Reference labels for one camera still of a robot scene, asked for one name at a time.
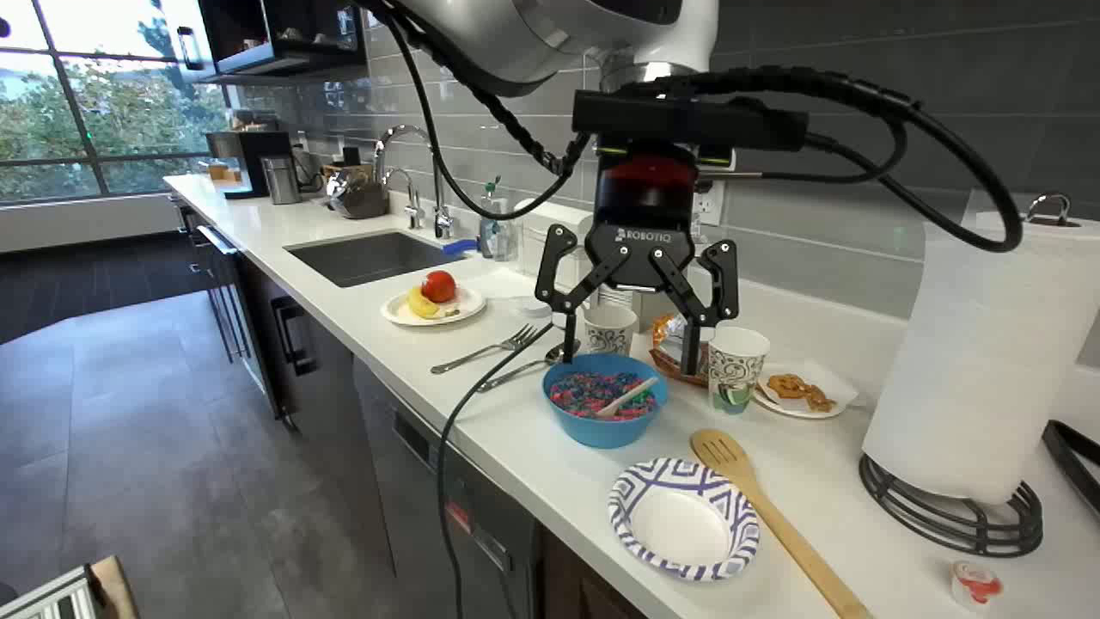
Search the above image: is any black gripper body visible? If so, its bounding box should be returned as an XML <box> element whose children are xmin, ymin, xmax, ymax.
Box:
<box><xmin>590</xmin><ymin>148</ymin><xmax>703</xmax><ymax>287</ymax></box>

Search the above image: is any white spoon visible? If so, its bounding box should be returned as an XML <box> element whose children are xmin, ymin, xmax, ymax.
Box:
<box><xmin>596</xmin><ymin>376</ymin><xmax>662</xmax><ymax>419</ymax></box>

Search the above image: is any metal spoon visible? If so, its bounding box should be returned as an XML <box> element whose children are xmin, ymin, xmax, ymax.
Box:
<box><xmin>479</xmin><ymin>340</ymin><xmax>566</xmax><ymax>395</ymax></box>

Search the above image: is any blue bowl of cereal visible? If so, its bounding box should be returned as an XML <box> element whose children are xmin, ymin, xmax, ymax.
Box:
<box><xmin>541</xmin><ymin>352</ymin><xmax>674</xmax><ymax>451</ymax></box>

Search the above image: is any black coffee machine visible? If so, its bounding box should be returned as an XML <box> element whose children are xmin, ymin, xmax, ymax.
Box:
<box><xmin>205</xmin><ymin>128</ymin><xmax>295</xmax><ymax>198</ymax></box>

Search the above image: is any white folded towel stack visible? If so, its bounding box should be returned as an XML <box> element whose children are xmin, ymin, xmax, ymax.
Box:
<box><xmin>511</xmin><ymin>198</ymin><xmax>600</xmax><ymax>299</ymax></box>

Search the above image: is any clear pump sanitizer bottle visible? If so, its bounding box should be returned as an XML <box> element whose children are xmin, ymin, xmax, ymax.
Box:
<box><xmin>473</xmin><ymin>173</ymin><xmax>520</xmax><ymax>262</ymax></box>

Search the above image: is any white patterned mug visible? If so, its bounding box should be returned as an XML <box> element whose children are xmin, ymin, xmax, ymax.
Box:
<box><xmin>581</xmin><ymin>301</ymin><xmax>639</xmax><ymax>356</ymax></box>

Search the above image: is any small orange basket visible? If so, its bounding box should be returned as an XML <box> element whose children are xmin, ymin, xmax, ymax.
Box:
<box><xmin>646</xmin><ymin>311</ymin><xmax>715</xmax><ymax>389</ymax></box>

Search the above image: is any white plate with fruit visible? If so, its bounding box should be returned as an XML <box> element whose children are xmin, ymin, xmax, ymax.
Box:
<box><xmin>378</xmin><ymin>281</ymin><xmax>487</xmax><ymax>330</ymax></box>

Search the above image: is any metal fork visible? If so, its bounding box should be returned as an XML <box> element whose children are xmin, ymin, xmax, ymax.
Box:
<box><xmin>427</xmin><ymin>324</ymin><xmax>541</xmax><ymax>377</ymax></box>

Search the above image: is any red apple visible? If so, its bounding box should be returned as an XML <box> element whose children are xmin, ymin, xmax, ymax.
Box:
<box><xmin>420</xmin><ymin>267</ymin><xmax>460</xmax><ymax>307</ymax></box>

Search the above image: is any white plate with cookies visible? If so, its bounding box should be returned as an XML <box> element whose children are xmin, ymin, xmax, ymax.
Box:
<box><xmin>749</xmin><ymin>360</ymin><xmax>857</xmax><ymax>422</ymax></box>

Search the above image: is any tall chrome faucet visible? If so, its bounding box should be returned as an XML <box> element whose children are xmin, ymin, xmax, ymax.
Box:
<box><xmin>371</xmin><ymin>119</ymin><xmax>460</xmax><ymax>239</ymax></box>

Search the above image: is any small chrome tap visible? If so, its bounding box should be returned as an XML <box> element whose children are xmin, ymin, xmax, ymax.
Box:
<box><xmin>381</xmin><ymin>164</ymin><xmax>427</xmax><ymax>235</ymax></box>

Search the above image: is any steel kitchen sink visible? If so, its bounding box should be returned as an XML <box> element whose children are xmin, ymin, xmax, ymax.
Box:
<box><xmin>285</xmin><ymin>231</ymin><xmax>460</xmax><ymax>287</ymax></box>

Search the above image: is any steel kettle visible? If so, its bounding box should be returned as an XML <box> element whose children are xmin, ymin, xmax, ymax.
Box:
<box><xmin>320</xmin><ymin>145</ymin><xmax>391</xmax><ymax>221</ymax></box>

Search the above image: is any blue white patterned plate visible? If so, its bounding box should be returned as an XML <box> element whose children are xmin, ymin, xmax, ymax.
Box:
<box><xmin>605</xmin><ymin>452</ymin><xmax>765</xmax><ymax>584</ymax></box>

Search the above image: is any wooden slotted spatula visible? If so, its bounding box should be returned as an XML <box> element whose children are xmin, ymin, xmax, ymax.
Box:
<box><xmin>688</xmin><ymin>425</ymin><xmax>874</xmax><ymax>619</ymax></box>

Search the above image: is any steel dishwasher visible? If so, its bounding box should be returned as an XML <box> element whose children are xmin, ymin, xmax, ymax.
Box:
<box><xmin>348</xmin><ymin>356</ymin><xmax>544</xmax><ymax>619</ymax></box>

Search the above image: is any dark base cabinet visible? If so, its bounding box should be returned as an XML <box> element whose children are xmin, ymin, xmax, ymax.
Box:
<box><xmin>176</xmin><ymin>203</ymin><xmax>646</xmax><ymax>619</ymax></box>

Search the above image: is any metal canister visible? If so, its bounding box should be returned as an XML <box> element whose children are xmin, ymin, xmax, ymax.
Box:
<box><xmin>259</xmin><ymin>152</ymin><xmax>301</xmax><ymax>206</ymax></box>

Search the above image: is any small red white packet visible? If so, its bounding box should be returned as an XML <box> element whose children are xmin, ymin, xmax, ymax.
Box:
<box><xmin>944</xmin><ymin>560</ymin><xmax>1007</xmax><ymax>613</ymax></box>

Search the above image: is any black object on counter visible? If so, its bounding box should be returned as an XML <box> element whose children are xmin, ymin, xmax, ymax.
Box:
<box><xmin>1038</xmin><ymin>419</ymin><xmax>1100</xmax><ymax>518</ymax></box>

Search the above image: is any large glass window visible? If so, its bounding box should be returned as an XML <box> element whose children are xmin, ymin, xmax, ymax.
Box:
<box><xmin>0</xmin><ymin>0</ymin><xmax>235</xmax><ymax>206</ymax></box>

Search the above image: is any wooden framed white rack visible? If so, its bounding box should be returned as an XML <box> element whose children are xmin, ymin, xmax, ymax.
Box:
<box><xmin>0</xmin><ymin>552</ymin><xmax>140</xmax><ymax>619</ymax></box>

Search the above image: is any black power cable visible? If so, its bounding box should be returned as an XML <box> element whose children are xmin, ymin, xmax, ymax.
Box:
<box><xmin>433</xmin><ymin>319</ymin><xmax>559</xmax><ymax>619</ymax></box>

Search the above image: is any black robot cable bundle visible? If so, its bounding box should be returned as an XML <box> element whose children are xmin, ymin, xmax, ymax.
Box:
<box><xmin>363</xmin><ymin>0</ymin><xmax>1024</xmax><ymax>253</ymax></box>

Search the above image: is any dark wall shelf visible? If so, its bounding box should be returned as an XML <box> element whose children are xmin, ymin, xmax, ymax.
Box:
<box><xmin>159</xmin><ymin>0</ymin><xmax>371</xmax><ymax>81</ymax></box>

